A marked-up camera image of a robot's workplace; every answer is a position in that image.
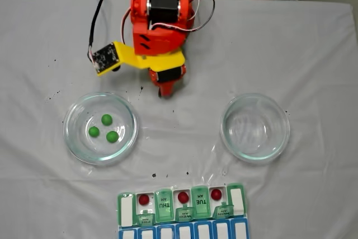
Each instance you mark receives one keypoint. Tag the weekly pill organizer box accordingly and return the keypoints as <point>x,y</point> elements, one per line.
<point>200,205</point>

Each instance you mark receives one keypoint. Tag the white tablecloth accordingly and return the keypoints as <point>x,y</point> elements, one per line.
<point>279,54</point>

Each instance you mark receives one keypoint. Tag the red ball pill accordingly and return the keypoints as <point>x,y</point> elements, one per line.
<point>216,194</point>
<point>183,197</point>
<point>144,199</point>

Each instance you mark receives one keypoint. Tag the glass bowl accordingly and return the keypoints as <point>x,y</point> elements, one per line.
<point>123,116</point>
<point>251,127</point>

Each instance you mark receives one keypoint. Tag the green ball pill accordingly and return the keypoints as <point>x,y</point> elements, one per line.
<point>94,131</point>
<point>112,136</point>
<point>106,119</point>

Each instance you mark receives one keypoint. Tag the yellow camera mount with board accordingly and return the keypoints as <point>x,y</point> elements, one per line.
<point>106,55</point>

